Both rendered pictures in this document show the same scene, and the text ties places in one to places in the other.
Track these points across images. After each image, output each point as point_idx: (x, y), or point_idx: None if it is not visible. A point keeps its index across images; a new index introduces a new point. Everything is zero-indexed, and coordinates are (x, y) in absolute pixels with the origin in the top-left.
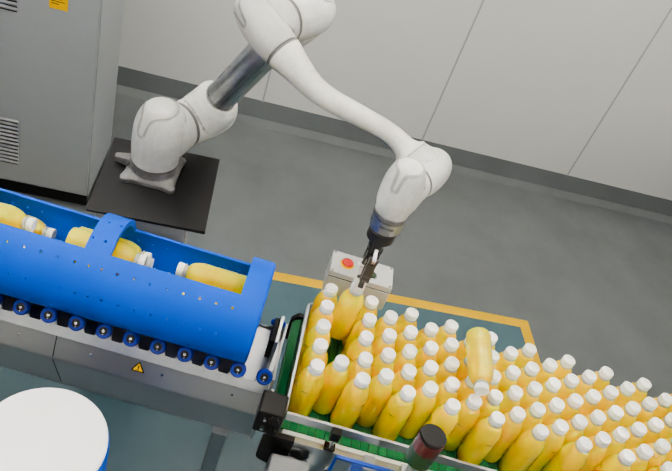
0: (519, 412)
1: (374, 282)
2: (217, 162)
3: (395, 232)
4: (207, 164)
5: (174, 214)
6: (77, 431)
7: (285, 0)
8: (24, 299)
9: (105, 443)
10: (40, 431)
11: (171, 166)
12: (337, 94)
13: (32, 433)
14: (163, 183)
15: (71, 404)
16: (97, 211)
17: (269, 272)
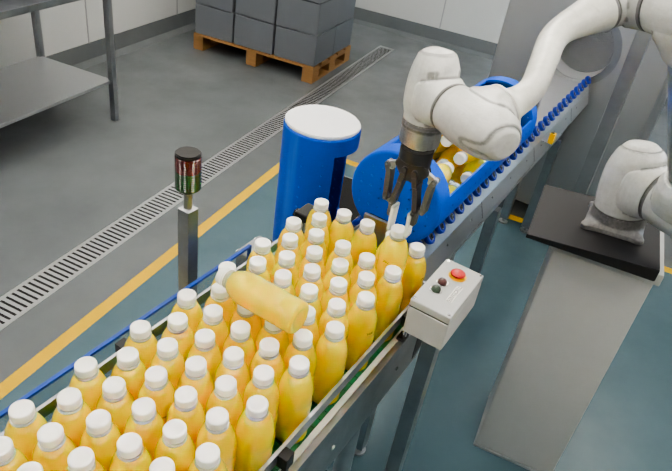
0: (177, 317)
1: (424, 287)
2: (652, 267)
3: (400, 132)
4: (644, 259)
5: (548, 222)
6: (323, 129)
7: None
8: None
9: (310, 134)
10: (329, 121)
11: (604, 206)
12: (549, 29)
13: (329, 119)
14: (589, 218)
15: (343, 131)
16: (543, 188)
17: None
